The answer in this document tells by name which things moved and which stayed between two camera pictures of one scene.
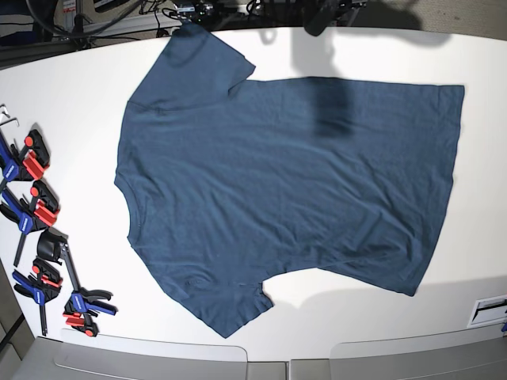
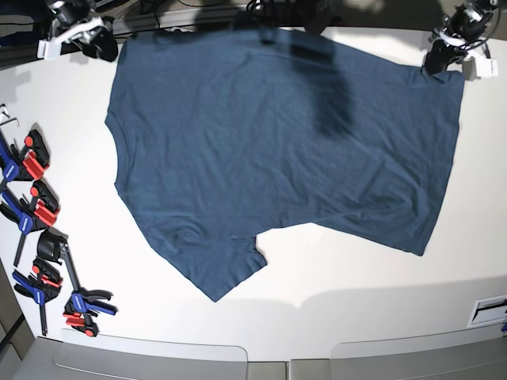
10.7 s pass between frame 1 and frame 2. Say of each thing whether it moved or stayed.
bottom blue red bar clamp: stayed
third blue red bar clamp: stayed
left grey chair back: stayed
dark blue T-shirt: moved
